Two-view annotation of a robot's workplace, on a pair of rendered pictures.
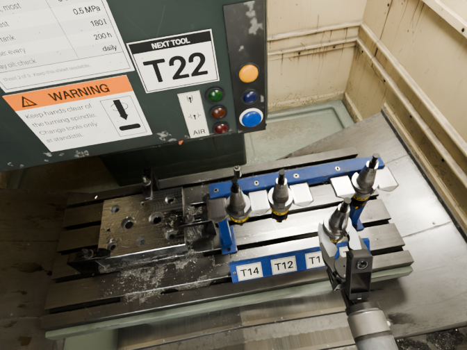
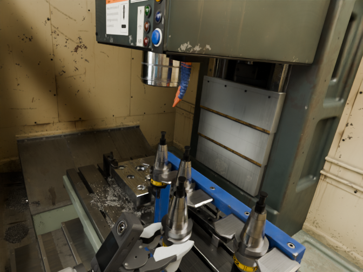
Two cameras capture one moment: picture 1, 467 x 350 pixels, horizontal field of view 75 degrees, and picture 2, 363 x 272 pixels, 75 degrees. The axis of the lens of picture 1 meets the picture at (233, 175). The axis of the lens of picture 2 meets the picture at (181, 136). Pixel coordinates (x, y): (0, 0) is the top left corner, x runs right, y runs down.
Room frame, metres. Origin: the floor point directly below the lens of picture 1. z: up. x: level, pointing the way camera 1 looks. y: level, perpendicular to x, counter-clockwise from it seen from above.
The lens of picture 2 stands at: (0.06, -0.52, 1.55)
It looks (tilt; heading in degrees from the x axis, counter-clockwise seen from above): 21 degrees down; 52
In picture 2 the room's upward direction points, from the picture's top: 6 degrees clockwise
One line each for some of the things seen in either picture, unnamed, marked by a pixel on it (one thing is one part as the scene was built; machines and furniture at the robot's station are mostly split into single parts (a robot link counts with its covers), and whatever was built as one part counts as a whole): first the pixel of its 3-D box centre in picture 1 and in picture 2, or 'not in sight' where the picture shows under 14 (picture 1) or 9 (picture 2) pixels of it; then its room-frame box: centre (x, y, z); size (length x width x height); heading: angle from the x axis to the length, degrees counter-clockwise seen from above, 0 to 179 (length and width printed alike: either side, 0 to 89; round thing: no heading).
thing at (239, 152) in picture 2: not in sight; (229, 132); (0.99, 0.27, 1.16); 0.48 x 0.05 x 0.51; 91
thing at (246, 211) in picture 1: (238, 205); (160, 168); (0.40, 0.00, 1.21); 0.06 x 0.06 x 0.03
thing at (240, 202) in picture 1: (236, 196); (161, 154); (0.40, 0.00, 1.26); 0.04 x 0.04 x 0.07
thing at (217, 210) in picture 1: (217, 210); (150, 161); (0.40, 0.06, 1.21); 0.07 x 0.05 x 0.01; 1
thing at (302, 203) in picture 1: (301, 194); (196, 198); (0.41, -0.16, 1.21); 0.07 x 0.05 x 0.01; 1
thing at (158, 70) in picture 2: not in sight; (162, 67); (0.54, 0.26, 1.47); 0.16 x 0.16 x 0.12
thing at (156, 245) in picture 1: (144, 223); (145, 177); (0.54, 0.34, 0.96); 0.29 x 0.23 x 0.05; 91
